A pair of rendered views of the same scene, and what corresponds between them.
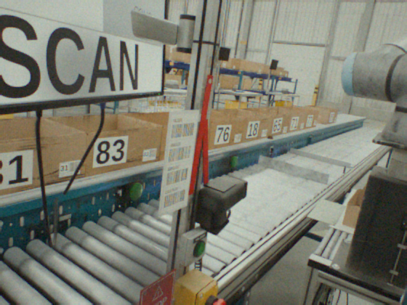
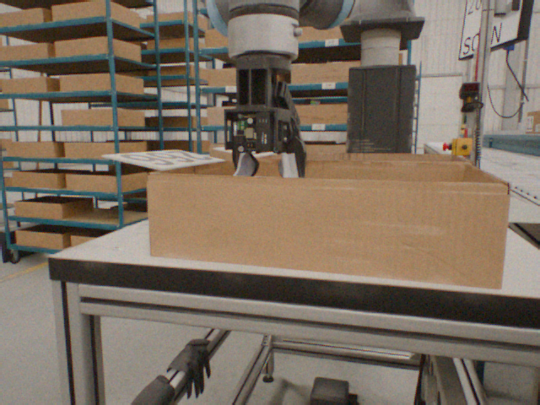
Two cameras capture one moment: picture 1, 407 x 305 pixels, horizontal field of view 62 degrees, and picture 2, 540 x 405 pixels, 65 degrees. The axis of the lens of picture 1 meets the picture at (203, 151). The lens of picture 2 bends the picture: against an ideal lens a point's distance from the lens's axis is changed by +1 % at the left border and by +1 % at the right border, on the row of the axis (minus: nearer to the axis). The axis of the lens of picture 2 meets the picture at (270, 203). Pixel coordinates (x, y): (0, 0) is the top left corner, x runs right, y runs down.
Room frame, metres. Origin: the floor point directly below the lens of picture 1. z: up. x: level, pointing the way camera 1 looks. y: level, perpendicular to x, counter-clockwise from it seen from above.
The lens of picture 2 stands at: (2.16, -1.28, 0.90)
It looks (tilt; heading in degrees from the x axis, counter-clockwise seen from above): 9 degrees down; 164
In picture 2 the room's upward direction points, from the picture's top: straight up
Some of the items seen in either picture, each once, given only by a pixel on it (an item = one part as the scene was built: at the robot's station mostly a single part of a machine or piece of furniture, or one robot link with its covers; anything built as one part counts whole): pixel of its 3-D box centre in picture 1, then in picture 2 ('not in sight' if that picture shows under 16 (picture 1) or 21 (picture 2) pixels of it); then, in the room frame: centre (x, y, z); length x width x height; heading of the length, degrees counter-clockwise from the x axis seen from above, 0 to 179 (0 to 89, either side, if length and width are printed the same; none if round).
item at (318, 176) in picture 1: (291, 171); not in sight; (2.06, -0.57, 0.76); 0.46 x 0.01 x 0.09; 57
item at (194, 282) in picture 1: (207, 288); (460, 147); (0.67, -0.05, 0.84); 0.15 x 0.09 x 0.07; 147
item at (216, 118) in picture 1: (208, 128); not in sight; (2.04, -0.01, 0.96); 0.39 x 0.29 x 0.17; 147
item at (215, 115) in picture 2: not in sight; (251, 116); (-0.25, -0.72, 0.99); 0.40 x 0.30 x 0.10; 55
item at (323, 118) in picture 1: (320, 114); not in sight; (4.02, -1.31, 0.96); 0.39 x 0.29 x 0.17; 147
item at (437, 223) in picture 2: not in sight; (326, 204); (1.63, -1.05, 0.80); 0.38 x 0.28 x 0.10; 57
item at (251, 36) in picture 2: not in sight; (266, 44); (1.60, -1.13, 1.01); 0.10 x 0.09 x 0.05; 56
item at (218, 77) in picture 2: not in sight; (251, 80); (-0.25, -0.71, 1.19); 0.40 x 0.30 x 0.10; 56
